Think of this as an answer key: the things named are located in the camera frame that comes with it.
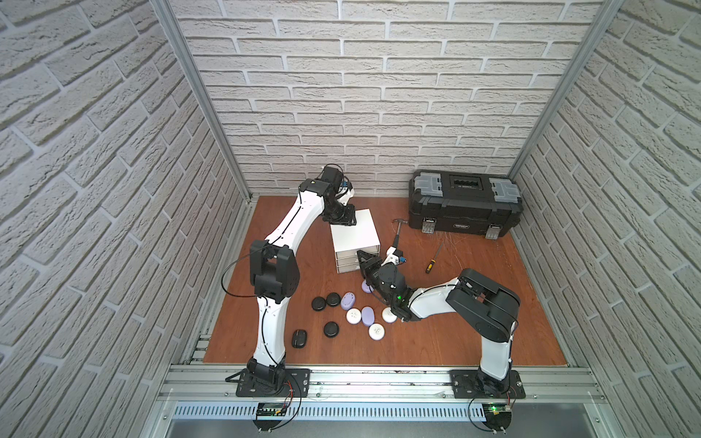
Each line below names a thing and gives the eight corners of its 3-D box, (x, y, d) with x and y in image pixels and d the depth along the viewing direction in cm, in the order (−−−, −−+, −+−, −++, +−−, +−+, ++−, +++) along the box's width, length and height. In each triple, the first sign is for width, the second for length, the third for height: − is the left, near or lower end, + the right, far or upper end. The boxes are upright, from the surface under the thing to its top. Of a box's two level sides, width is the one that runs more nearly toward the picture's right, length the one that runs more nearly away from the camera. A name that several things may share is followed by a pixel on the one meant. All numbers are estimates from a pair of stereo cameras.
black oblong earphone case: (291, 348, 82) (290, 346, 80) (294, 332, 85) (292, 329, 83) (305, 348, 82) (304, 346, 80) (307, 332, 85) (306, 329, 83)
